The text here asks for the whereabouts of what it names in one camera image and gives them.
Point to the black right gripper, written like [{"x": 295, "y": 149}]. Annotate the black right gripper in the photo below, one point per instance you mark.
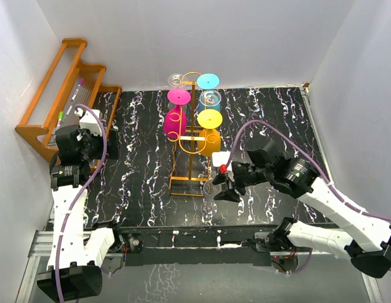
[{"x": 229, "y": 195}]

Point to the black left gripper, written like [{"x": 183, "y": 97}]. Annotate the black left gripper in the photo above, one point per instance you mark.
[{"x": 113, "y": 148}]

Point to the clear wine glass front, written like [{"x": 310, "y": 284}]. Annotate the clear wine glass front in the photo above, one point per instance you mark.
[{"x": 209, "y": 206}]

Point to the magenta plastic wine glass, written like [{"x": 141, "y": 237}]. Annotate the magenta plastic wine glass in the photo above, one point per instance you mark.
[{"x": 175, "y": 122}]

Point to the orange plastic wine glass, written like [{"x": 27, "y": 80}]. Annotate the orange plastic wine glass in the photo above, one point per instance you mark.
[{"x": 209, "y": 120}]

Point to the clear flute glass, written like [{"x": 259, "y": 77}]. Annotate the clear flute glass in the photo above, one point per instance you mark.
[{"x": 210, "y": 98}]

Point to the grey clear wine glass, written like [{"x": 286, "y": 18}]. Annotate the grey clear wine glass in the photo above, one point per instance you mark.
[{"x": 177, "y": 80}]

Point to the blue plastic wine glass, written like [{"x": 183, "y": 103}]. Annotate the blue plastic wine glass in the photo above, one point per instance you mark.
[{"x": 208, "y": 81}]

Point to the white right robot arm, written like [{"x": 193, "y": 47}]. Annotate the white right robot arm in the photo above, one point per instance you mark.
[{"x": 364, "y": 241}]

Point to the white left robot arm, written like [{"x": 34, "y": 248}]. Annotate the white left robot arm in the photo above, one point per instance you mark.
[{"x": 74, "y": 269}]

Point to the wooden stepped shelf rack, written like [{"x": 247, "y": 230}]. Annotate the wooden stepped shelf rack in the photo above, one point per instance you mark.
[{"x": 55, "y": 92}]

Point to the green cap marker pen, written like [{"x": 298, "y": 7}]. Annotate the green cap marker pen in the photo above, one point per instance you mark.
[{"x": 59, "y": 120}]

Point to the pink cap marker pen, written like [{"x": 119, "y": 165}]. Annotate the pink cap marker pen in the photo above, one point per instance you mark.
[{"x": 73, "y": 99}]

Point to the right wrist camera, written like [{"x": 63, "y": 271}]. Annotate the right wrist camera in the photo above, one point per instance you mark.
[{"x": 220, "y": 158}]

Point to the gold wire glass rack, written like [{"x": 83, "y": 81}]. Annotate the gold wire glass rack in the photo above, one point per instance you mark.
[{"x": 186, "y": 142}]

